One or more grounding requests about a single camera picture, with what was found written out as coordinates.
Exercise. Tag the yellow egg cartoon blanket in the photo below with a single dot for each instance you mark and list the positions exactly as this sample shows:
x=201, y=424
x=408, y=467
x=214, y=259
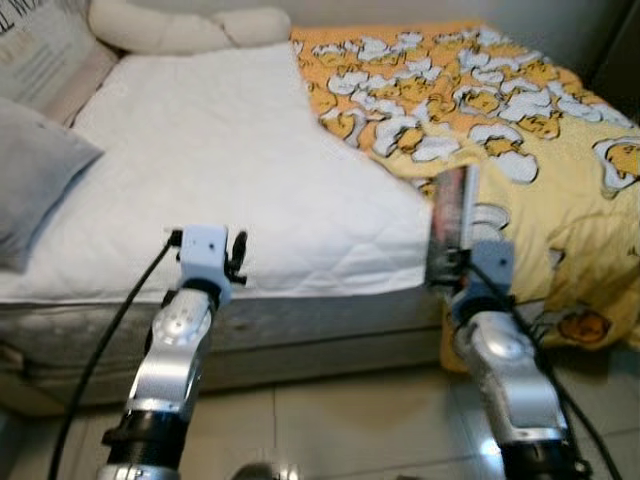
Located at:
x=540, y=150

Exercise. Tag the grey square pillow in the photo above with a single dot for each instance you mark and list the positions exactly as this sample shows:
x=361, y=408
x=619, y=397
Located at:
x=40, y=180

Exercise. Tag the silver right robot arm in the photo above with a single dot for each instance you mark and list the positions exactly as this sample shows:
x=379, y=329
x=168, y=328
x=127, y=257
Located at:
x=505, y=380

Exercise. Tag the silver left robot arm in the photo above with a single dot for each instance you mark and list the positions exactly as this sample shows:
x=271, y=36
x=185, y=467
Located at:
x=165, y=370

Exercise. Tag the white quilted mattress pad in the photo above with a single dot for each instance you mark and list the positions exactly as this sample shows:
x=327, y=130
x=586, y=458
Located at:
x=230, y=170

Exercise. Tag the grey bed mattress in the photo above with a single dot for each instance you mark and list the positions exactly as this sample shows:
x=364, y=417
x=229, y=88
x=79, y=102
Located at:
x=300, y=315

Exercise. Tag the beige bed base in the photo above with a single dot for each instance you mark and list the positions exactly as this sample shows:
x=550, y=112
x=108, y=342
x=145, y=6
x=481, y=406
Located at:
x=300, y=370

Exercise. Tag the cream long bolster pillow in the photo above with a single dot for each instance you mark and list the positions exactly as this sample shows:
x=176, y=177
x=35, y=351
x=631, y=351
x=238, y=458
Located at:
x=170, y=28

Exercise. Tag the dark wooden cabinet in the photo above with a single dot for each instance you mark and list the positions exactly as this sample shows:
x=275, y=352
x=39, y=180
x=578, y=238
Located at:
x=620, y=60

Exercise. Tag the printed grey headboard panel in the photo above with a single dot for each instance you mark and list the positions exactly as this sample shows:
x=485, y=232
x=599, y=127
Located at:
x=40, y=50

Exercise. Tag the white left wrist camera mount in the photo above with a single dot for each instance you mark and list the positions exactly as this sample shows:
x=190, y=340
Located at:
x=203, y=258

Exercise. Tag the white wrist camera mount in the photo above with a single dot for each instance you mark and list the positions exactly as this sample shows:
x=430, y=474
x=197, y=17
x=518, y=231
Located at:
x=490, y=268
x=203, y=258

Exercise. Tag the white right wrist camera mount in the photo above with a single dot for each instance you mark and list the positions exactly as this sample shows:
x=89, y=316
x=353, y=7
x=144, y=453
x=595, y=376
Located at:
x=490, y=268

